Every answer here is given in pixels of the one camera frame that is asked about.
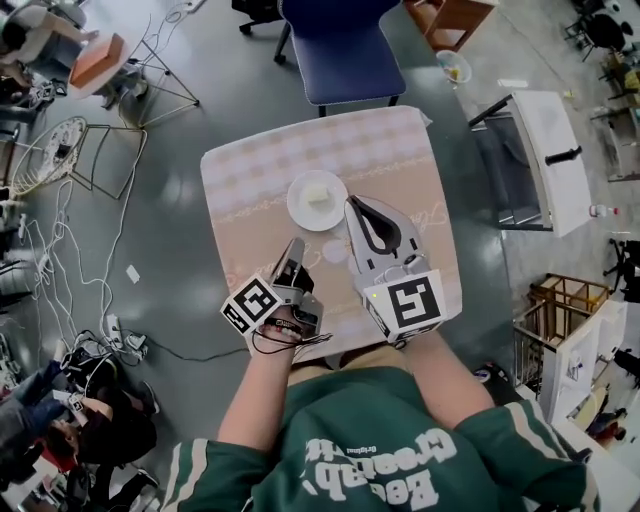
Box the wire frame chair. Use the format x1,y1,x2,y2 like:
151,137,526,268
9,115,149,202

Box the round white side table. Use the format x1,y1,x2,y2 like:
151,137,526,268
67,14,201,129

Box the person's right forearm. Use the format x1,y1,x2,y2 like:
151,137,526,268
402,330,496,432

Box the black wrist strap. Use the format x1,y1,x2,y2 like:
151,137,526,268
259,317,304,344

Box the white round plate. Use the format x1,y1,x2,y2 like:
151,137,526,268
286,169,349,233

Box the orange rectangular box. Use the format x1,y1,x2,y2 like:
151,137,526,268
68,33,127,89

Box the white waste basket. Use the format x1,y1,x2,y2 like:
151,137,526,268
435,49,474,91

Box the khaki trousers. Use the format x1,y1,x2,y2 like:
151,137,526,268
289,347,414,374

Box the black office chair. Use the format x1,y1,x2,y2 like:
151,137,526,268
231,0,286,37

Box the black cylindrical handle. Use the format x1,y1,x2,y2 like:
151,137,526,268
545,146,583,167

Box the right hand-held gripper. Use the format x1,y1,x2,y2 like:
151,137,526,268
345,195,448,350

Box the small table with checked cloth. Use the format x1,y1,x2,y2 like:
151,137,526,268
199,104,464,362

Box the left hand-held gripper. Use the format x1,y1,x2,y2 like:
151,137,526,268
220,237,325,337

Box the white floor cables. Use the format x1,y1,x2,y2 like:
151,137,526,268
18,178,137,352

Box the blue padded chair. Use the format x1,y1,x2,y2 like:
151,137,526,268
273,0,408,118

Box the white rectangular table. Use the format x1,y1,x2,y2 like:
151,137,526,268
468,90,594,239

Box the cluster of white power strips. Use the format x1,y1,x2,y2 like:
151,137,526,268
101,313,150,359

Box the thin black cable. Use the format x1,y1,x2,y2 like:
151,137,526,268
251,329,334,358

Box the person's left forearm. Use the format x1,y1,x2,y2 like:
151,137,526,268
218,344,301,454

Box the brown wooden desk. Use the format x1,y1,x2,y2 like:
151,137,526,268
404,0,499,54

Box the green sweatshirt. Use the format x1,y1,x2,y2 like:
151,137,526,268
159,367,601,512

